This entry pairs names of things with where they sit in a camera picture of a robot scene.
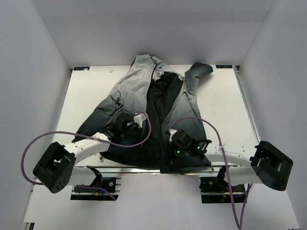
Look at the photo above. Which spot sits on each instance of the aluminium table rail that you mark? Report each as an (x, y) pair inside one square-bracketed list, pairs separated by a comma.
[(134, 170), (242, 122)]

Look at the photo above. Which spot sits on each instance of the aluminium front table rail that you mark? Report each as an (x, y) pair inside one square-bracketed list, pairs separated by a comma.
[(134, 170)]

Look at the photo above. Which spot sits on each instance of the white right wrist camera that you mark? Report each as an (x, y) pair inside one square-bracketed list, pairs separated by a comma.
[(170, 134)]

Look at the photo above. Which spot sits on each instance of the aluminium right table rail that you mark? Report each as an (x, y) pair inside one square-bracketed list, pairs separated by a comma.
[(242, 122)]

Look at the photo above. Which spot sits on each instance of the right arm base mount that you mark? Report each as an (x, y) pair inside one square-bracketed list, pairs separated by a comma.
[(214, 191)]

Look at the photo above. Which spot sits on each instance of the left blue table label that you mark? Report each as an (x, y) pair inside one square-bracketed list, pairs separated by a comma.
[(84, 68)]

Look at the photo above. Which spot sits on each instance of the right blue table label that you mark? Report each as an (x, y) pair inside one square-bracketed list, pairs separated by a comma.
[(224, 66)]

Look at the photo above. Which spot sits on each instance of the grey gradient zip jacket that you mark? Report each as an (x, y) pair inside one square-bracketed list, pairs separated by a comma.
[(170, 101)]

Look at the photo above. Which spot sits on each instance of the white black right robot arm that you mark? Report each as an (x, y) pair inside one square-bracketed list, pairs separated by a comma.
[(261, 164)]

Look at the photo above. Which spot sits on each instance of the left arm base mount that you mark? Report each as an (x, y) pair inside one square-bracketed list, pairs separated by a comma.
[(107, 188)]

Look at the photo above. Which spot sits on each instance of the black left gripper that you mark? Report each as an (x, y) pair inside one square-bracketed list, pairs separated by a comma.
[(139, 130)]

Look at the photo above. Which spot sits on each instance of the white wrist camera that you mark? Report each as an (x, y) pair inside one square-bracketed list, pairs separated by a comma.
[(170, 134), (139, 118)]

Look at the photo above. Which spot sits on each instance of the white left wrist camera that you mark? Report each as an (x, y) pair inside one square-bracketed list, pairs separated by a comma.
[(139, 118)]

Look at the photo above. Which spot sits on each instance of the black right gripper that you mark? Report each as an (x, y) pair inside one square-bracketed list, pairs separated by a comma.
[(171, 146)]

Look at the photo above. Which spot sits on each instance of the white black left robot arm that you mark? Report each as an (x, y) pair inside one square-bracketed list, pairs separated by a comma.
[(57, 168)]

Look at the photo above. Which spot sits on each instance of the blue table label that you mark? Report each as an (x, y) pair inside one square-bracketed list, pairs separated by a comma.
[(84, 68), (224, 66)]

